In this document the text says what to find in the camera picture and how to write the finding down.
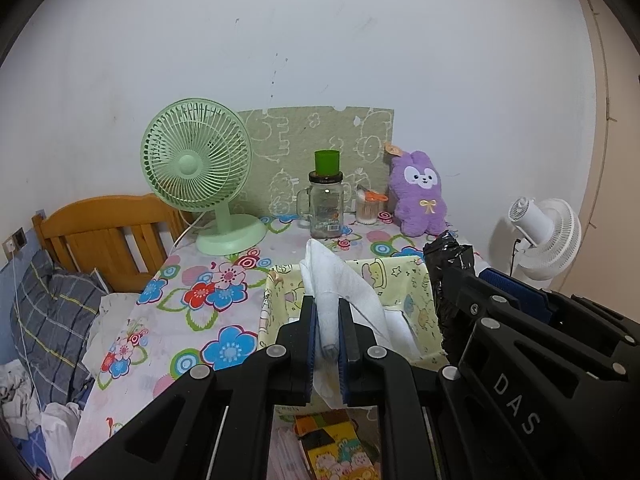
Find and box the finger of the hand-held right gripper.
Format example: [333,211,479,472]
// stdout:
[477,267,640,347]
[440,262,628,386]

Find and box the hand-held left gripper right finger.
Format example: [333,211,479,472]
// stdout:
[338,297,481,480]

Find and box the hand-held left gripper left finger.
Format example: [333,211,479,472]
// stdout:
[65,296,317,480]

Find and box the dark grey cloth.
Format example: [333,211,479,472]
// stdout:
[423,231,476,361]

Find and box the white towel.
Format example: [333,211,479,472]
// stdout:
[299,238,421,410]

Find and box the yellow printed fabric basket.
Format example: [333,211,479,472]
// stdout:
[259,256,449,378]

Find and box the white fan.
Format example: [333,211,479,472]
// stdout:
[492,196,583,282]

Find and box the colourful cartoon box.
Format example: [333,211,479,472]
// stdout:
[292,409,382,480]

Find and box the floral tablecloth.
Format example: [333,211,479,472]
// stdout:
[67,211,493,477]

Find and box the purple plush bunny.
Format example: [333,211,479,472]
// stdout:
[387,149,450,237]

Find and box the glass mug jar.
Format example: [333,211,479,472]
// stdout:
[296,171,346,240]

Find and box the cotton swab jar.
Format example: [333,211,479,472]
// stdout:
[354,197,381,225]

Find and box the green plastic cup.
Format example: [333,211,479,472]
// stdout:
[314,150,340,175]

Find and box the white bed sheet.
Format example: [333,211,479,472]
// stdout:
[81,291,142,372]

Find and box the green desk fan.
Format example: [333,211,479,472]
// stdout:
[140,99,268,257]

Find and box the green patterned board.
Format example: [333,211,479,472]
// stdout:
[237,106,396,219]

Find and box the wooden headboard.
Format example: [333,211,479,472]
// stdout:
[32,193,189,294]

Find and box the grey plaid pillow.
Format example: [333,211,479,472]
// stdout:
[10,249,109,407]

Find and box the crumpled clothes pile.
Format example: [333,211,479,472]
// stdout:
[0,359,84,466]

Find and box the black fan cable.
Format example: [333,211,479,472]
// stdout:
[509,236,524,277]

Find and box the beige door frame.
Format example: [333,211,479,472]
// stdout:
[572,0,640,311]

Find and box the white fan cable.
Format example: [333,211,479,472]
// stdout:
[167,211,208,262]

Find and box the wall socket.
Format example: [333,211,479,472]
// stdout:
[2,227,27,262]

